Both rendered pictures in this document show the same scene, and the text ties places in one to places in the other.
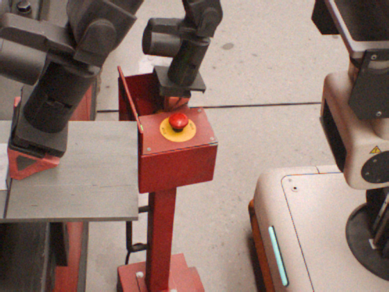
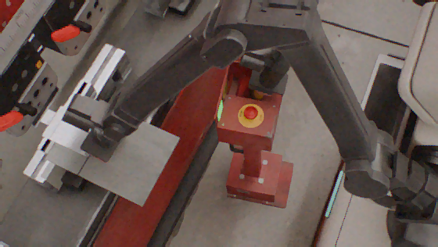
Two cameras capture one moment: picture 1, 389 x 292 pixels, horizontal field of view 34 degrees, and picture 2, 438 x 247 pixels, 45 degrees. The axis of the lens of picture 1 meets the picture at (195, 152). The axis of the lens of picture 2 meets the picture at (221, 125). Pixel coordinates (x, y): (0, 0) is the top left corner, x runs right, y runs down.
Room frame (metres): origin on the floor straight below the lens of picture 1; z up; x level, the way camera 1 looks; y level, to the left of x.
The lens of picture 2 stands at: (0.42, -0.30, 2.14)
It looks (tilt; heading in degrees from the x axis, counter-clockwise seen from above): 68 degrees down; 44
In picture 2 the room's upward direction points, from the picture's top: 10 degrees counter-clockwise
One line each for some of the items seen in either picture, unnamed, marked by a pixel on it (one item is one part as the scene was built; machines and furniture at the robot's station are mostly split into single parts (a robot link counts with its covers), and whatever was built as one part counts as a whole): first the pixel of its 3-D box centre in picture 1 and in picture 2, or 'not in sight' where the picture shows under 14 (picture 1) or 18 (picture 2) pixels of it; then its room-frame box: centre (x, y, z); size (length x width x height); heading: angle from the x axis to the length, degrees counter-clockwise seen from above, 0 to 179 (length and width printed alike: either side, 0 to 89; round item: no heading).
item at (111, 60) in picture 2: not in sight; (81, 116); (0.60, 0.36, 0.92); 0.39 x 0.06 x 0.10; 9
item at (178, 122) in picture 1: (178, 124); (250, 114); (0.89, 0.04, 0.79); 0.04 x 0.04 x 0.04
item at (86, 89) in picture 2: not in sight; (66, 117); (0.57, 0.36, 0.99); 0.20 x 0.03 x 0.03; 9
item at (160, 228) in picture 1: (160, 227); (252, 147); (0.93, 0.07, 0.39); 0.05 x 0.05 x 0.54; 22
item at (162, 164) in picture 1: (166, 124); (250, 104); (0.93, 0.07, 0.75); 0.20 x 0.16 x 0.18; 22
